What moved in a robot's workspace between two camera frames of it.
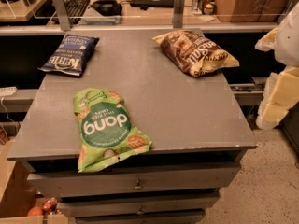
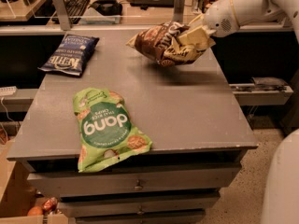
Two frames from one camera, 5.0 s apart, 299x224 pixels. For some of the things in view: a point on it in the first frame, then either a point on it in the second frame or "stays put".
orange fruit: (35, 211) stays put
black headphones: (107, 7) stays put
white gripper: (288, 39) -> (219, 20)
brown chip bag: (193, 53) -> (159, 43)
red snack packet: (49, 204) stays put
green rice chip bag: (106, 128) stays put
